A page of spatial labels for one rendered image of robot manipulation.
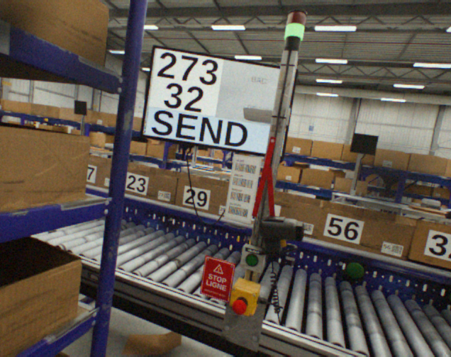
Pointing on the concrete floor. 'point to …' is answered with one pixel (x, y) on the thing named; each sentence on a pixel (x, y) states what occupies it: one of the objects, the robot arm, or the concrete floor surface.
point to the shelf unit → (135, 32)
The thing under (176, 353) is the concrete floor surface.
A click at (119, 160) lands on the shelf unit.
